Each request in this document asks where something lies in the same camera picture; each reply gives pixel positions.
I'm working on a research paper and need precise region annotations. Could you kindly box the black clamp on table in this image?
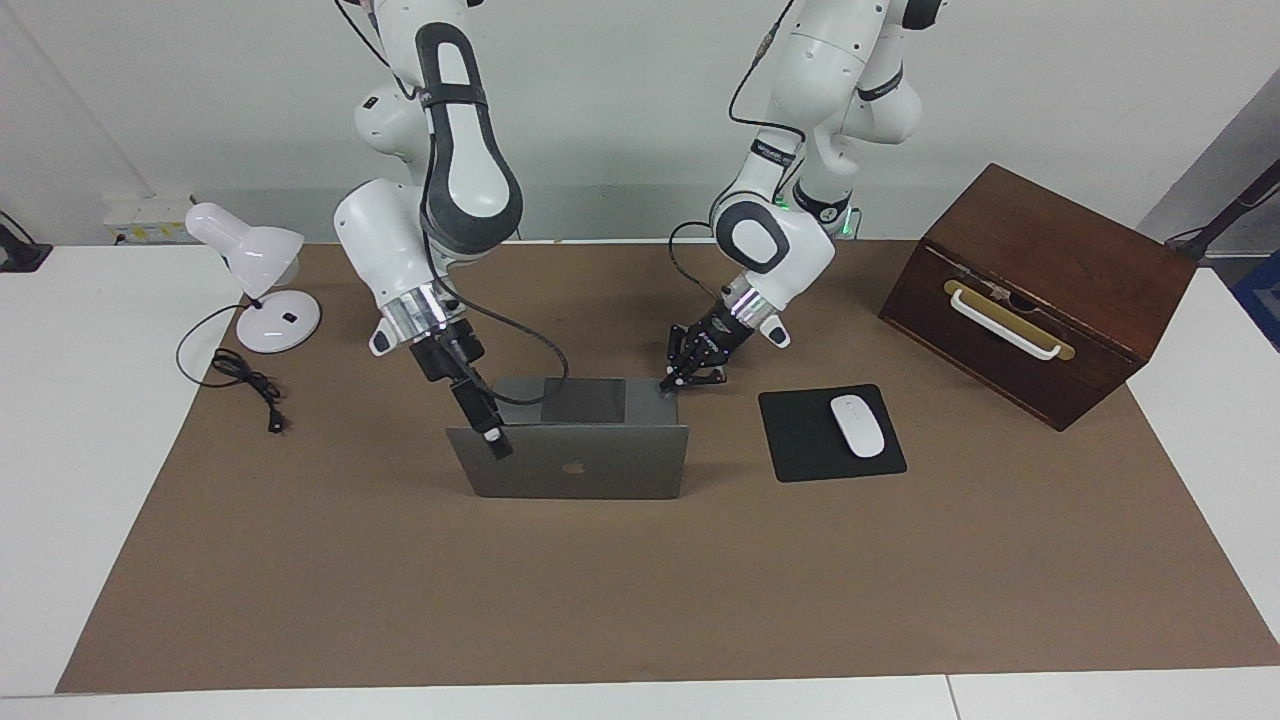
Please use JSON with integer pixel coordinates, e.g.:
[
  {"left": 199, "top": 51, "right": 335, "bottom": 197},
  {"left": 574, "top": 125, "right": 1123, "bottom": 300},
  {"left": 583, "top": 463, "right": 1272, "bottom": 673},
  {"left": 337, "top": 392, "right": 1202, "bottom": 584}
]
[{"left": 0, "top": 210, "right": 53, "bottom": 273}]

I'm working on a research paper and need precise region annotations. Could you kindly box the white desk lamp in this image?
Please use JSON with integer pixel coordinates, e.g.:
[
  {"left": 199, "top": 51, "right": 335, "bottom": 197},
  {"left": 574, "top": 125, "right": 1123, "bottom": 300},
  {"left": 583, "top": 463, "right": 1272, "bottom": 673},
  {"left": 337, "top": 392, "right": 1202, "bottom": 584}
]
[{"left": 185, "top": 202, "right": 323, "bottom": 354}]

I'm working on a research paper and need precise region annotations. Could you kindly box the grey aluminium laptop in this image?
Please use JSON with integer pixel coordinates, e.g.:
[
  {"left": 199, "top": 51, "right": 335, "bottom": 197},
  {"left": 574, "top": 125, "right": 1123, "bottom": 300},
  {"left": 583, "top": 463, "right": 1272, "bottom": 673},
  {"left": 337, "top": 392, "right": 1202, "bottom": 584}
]
[{"left": 445, "top": 376, "right": 691, "bottom": 501}]

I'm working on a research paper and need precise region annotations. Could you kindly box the blue object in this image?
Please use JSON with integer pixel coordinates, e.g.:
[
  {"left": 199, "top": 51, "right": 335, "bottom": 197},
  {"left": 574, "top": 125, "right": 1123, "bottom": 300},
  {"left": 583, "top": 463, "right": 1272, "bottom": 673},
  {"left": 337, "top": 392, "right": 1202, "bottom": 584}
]
[{"left": 1232, "top": 250, "right": 1280, "bottom": 351}]

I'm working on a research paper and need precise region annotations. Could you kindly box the brown table mat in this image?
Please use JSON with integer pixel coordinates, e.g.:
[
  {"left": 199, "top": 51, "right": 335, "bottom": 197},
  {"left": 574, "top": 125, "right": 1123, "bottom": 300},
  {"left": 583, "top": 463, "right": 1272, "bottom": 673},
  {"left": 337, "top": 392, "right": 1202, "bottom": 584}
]
[{"left": 55, "top": 240, "right": 1280, "bottom": 694}]

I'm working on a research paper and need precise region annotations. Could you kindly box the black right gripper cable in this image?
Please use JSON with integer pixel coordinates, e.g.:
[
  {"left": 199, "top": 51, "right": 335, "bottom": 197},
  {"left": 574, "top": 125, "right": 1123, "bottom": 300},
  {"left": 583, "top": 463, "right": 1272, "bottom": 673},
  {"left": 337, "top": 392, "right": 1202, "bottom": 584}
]
[{"left": 335, "top": 0, "right": 571, "bottom": 406}]

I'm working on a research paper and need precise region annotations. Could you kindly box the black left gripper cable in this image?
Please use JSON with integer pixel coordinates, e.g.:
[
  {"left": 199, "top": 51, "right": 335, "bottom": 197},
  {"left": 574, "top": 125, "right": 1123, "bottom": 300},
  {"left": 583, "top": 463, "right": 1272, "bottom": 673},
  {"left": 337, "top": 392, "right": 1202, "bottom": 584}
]
[{"left": 667, "top": 0, "right": 807, "bottom": 301}]

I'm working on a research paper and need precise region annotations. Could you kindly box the black mouse pad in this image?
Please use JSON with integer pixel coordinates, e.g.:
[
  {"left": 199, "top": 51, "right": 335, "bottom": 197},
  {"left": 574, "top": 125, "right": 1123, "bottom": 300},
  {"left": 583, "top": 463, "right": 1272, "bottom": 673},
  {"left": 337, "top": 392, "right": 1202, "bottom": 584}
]
[{"left": 757, "top": 384, "right": 908, "bottom": 484}]

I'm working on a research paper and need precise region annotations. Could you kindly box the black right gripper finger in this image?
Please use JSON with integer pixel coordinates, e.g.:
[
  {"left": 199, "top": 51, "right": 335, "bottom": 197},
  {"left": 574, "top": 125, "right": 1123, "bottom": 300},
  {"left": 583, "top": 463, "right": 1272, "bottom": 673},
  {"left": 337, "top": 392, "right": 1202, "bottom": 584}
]
[
  {"left": 470, "top": 372, "right": 514, "bottom": 459},
  {"left": 450, "top": 376, "right": 506, "bottom": 461}
]

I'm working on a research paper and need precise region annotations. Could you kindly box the white box handle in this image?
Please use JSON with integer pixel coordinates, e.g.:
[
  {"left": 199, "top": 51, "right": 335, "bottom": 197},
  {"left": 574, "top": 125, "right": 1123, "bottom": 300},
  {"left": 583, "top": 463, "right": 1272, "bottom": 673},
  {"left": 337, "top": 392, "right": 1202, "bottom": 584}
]
[{"left": 948, "top": 288, "right": 1063, "bottom": 361}]

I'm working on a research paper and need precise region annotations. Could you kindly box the black lamp power cord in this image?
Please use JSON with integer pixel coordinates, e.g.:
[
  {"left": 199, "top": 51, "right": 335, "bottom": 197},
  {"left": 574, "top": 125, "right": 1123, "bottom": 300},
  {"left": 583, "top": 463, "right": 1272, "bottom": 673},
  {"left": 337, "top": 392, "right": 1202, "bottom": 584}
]
[{"left": 176, "top": 303, "right": 289, "bottom": 435}]

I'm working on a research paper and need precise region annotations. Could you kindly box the black stand pole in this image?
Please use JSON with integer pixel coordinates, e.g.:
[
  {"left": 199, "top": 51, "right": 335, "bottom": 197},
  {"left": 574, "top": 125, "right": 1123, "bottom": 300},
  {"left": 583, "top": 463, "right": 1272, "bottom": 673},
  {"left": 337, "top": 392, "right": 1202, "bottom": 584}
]
[{"left": 1165, "top": 160, "right": 1280, "bottom": 263}]

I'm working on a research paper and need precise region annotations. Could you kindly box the white wall power strip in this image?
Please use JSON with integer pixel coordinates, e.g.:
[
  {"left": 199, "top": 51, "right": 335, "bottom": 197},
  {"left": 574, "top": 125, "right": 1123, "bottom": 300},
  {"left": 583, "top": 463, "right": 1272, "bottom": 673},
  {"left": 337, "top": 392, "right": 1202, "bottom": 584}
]
[{"left": 103, "top": 195, "right": 193, "bottom": 244}]

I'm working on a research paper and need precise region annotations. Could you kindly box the white computer mouse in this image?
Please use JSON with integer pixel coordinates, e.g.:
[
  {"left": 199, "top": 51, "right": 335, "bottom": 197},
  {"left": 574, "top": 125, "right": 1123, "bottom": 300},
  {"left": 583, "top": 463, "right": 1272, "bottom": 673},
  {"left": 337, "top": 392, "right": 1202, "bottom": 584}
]
[{"left": 830, "top": 395, "right": 888, "bottom": 459}]

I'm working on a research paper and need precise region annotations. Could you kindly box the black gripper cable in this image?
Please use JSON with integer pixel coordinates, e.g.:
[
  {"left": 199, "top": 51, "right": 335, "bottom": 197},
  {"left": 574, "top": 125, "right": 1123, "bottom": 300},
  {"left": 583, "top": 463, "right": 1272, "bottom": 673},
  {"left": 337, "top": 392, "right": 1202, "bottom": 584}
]
[
  {"left": 667, "top": 0, "right": 807, "bottom": 301},
  {"left": 335, "top": 0, "right": 571, "bottom": 406}
]

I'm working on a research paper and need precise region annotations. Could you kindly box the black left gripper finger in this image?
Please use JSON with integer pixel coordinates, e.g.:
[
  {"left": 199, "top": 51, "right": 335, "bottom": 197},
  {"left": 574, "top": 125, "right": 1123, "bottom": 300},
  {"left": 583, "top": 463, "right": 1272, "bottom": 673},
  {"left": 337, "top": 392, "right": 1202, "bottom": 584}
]
[
  {"left": 658, "top": 328, "right": 696, "bottom": 391},
  {"left": 675, "top": 348, "right": 729, "bottom": 386}
]

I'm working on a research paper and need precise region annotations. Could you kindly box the dark wooden box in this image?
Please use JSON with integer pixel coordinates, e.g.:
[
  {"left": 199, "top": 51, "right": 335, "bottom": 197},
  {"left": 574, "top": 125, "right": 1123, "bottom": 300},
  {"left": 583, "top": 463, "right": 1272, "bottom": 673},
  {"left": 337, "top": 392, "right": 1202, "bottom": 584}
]
[{"left": 878, "top": 163, "right": 1198, "bottom": 432}]

